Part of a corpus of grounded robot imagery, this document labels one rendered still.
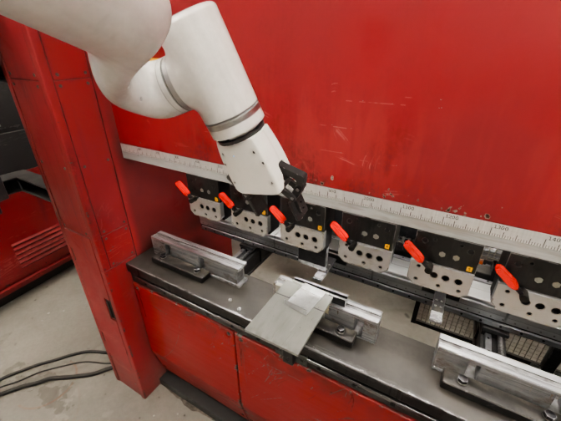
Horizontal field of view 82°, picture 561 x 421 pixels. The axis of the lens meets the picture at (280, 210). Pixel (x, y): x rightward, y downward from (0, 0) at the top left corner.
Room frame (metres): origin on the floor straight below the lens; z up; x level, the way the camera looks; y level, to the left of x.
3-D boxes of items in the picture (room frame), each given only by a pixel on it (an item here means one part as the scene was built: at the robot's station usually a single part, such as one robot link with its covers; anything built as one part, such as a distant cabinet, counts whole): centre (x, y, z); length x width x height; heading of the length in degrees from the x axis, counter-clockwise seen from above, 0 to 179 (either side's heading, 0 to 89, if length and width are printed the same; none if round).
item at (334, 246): (1.02, -0.20, 1.01); 0.26 x 0.12 x 0.05; 150
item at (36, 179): (1.29, 1.15, 1.18); 0.40 x 0.24 x 0.07; 60
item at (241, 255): (1.44, 0.09, 0.81); 0.64 x 0.08 x 0.14; 150
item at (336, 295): (0.87, -0.14, 0.99); 0.20 x 0.03 x 0.03; 60
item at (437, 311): (0.83, -0.54, 1.01); 0.26 x 0.12 x 0.05; 150
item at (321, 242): (0.90, -0.09, 1.26); 0.15 x 0.09 x 0.17; 60
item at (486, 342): (0.92, -0.82, 0.81); 0.64 x 0.08 x 0.14; 150
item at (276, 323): (0.76, -0.04, 1.00); 0.26 x 0.18 x 0.01; 150
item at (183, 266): (1.13, 0.44, 0.89); 0.30 x 0.05 x 0.03; 60
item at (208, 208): (1.09, 0.26, 1.26); 0.15 x 0.09 x 0.17; 60
